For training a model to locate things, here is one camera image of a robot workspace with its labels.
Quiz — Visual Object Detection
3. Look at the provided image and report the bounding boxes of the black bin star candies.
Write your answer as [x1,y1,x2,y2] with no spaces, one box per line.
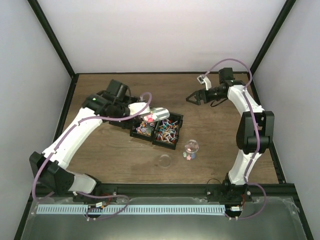
[108,96,141,130]

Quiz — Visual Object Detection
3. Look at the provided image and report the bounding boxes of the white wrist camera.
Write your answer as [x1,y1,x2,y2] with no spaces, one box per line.
[197,75,212,91]
[128,102,150,116]

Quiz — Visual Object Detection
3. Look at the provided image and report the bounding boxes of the black aluminium frame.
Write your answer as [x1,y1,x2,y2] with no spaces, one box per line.
[14,0,314,240]

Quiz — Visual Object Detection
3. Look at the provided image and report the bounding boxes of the clear jar lid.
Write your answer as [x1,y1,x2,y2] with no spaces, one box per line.
[158,154,172,168]

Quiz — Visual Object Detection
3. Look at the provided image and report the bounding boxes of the light blue slotted cable duct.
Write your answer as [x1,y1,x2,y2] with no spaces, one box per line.
[35,204,226,216]

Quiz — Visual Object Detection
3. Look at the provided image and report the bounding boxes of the black bin round lollipops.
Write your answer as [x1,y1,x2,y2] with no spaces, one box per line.
[151,112,184,150]

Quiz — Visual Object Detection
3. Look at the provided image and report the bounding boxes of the metal scoop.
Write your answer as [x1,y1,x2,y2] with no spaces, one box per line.
[140,107,170,123]

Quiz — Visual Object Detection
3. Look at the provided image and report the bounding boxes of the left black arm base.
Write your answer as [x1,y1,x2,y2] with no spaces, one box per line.
[72,184,116,204]

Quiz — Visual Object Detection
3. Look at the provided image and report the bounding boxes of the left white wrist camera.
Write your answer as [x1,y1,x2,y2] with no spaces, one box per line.
[128,102,150,116]

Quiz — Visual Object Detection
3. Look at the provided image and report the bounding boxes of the clear glass jar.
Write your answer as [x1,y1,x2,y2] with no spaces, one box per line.
[182,139,199,161]

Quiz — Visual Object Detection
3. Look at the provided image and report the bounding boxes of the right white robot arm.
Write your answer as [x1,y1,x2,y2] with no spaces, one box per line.
[186,67,275,202]

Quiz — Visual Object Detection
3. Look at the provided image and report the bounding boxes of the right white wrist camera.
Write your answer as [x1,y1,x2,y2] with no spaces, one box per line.
[197,75,212,91]

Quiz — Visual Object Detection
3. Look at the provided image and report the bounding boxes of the star candies in jar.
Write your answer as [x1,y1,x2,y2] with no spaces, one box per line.
[182,147,197,161]

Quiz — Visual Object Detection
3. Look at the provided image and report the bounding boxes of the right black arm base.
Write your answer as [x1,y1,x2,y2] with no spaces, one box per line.
[204,178,252,205]

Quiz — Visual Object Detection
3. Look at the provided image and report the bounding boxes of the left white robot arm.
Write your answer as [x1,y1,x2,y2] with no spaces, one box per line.
[29,79,135,202]

